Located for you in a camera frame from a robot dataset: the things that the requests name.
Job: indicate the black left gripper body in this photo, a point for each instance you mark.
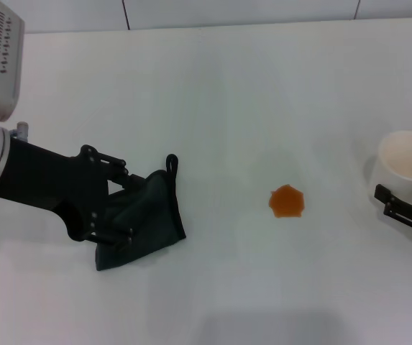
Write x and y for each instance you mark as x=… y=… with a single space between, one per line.
x=44 y=179

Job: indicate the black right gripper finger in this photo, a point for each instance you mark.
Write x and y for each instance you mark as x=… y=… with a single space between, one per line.
x=392 y=205

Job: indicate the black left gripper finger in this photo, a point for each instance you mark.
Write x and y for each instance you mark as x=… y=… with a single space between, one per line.
x=119 y=170
x=114 y=235

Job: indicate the dark blue rag with loop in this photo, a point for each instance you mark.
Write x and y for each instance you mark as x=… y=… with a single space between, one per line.
x=148 y=223

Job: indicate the white paper cup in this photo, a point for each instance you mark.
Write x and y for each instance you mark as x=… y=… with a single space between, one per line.
x=401 y=161

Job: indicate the orange liquid stain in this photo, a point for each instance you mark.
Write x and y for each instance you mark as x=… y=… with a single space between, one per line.
x=286 y=202

